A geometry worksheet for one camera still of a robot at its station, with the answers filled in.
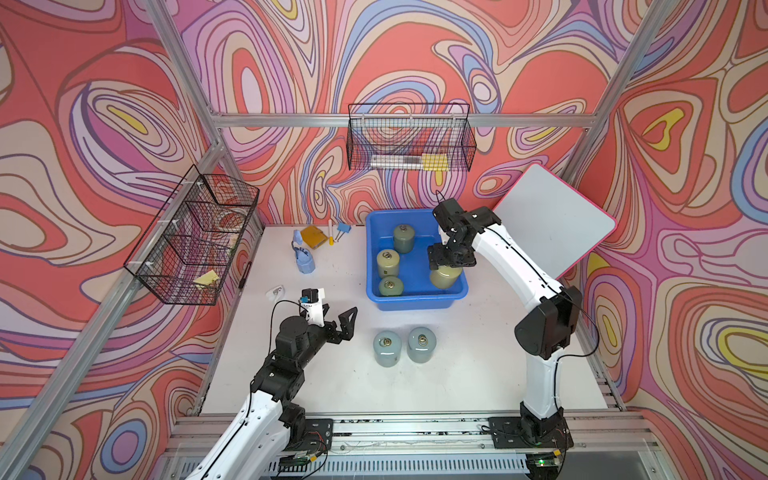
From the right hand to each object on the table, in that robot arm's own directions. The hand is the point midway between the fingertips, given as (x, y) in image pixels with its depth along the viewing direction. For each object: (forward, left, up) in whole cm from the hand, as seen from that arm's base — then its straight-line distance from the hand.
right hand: (447, 270), depth 85 cm
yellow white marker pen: (+31, +39, -14) cm, 52 cm away
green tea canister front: (0, +17, -8) cm, 18 cm away
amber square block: (+30, +46, -15) cm, 57 cm away
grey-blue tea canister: (-18, +18, -10) cm, 28 cm away
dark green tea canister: (+23, +11, -11) cm, 28 cm away
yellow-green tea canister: (-3, +2, +1) cm, 4 cm away
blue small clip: (+35, +34, -16) cm, 51 cm away
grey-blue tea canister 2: (-18, +9, -9) cm, 22 cm away
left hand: (-11, +29, 0) cm, 31 cm away
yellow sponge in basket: (-7, +62, +11) cm, 63 cm away
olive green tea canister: (+11, +17, -9) cm, 22 cm away
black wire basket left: (-2, +66, +15) cm, 68 cm away
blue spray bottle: (+14, +46, -10) cm, 49 cm away
